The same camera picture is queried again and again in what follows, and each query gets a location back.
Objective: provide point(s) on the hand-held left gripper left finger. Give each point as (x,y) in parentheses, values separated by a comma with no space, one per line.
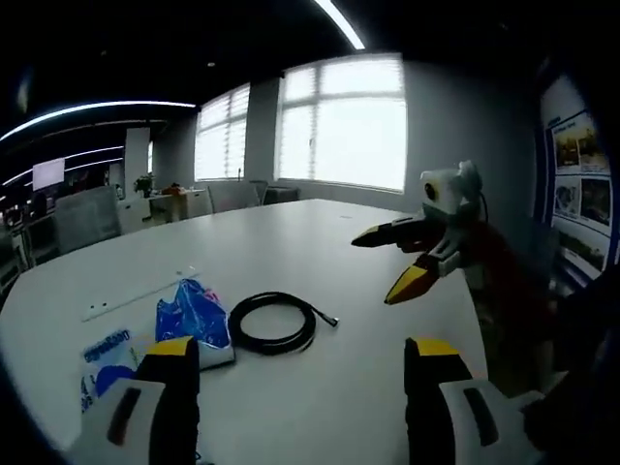
(164,412)

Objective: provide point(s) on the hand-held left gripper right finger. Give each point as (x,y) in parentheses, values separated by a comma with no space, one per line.
(431,412)

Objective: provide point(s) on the white cabinet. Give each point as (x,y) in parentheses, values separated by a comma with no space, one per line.
(176,206)

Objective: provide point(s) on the large grey office chair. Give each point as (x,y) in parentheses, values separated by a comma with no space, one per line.
(89,218)

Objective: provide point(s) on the wide window with blinds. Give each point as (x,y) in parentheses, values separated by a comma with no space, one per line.
(349,131)

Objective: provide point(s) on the blue tissue packet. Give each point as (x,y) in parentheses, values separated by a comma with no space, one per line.
(194,315)

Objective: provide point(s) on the ceiling light strip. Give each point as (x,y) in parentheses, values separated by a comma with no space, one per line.
(97,107)
(339,21)

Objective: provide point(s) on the blue and white wall poster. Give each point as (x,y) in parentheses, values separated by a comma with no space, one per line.
(576,160)

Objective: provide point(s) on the clear bag with blue pad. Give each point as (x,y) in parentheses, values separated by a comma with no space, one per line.
(109,378)

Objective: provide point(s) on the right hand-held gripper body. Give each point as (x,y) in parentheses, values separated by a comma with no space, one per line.
(448,191)

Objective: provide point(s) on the light grey chair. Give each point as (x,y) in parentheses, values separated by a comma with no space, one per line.
(235,198)

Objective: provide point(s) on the green potted plant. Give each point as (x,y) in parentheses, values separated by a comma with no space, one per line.
(143,185)

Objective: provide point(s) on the orange object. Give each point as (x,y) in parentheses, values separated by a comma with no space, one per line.
(174,189)

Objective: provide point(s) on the narrow window with blinds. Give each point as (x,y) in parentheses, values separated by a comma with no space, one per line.
(223,135)

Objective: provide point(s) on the dark grey chair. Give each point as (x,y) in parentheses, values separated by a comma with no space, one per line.
(281,195)

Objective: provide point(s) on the white monitor screen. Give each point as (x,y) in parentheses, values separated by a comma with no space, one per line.
(48,174)

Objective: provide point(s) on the white table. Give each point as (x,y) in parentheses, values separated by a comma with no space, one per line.
(300,412)

